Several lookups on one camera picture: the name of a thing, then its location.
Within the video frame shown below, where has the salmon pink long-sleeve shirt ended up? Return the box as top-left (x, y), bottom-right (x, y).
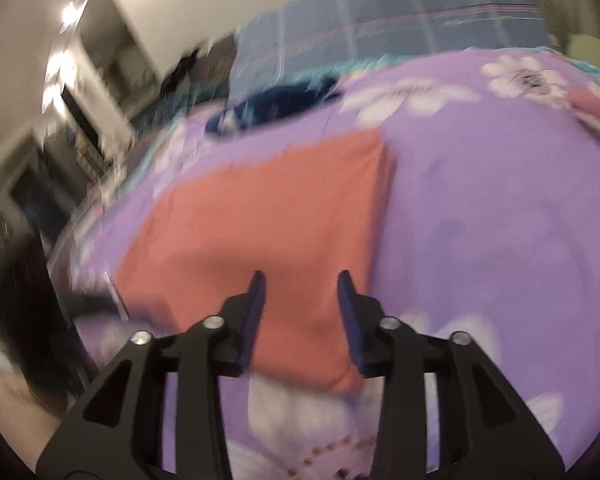
top-left (116, 129), bottom-right (394, 393)

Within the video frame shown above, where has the stack of pink folded clothes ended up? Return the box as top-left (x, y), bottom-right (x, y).
top-left (566, 84), bottom-right (600, 142)

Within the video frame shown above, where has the purple floral bed sheet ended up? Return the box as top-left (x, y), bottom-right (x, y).
top-left (61, 49), bottom-right (600, 479)

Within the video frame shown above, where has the black garment on headboard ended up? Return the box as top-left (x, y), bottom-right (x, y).
top-left (160, 48), bottom-right (199, 96)

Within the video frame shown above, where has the navy star-pattern folded garment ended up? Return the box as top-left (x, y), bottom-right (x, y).
top-left (204, 77), bottom-right (342, 139)

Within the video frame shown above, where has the dark teal fuzzy blanket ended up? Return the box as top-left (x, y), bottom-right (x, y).
top-left (131, 80), bottom-right (230, 134)

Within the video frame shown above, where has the green pillow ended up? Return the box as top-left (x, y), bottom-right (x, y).
top-left (566, 35), bottom-right (600, 68)

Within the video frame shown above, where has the blue plaid pillow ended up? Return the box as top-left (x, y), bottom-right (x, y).
top-left (230, 0), bottom-right (554, 98)

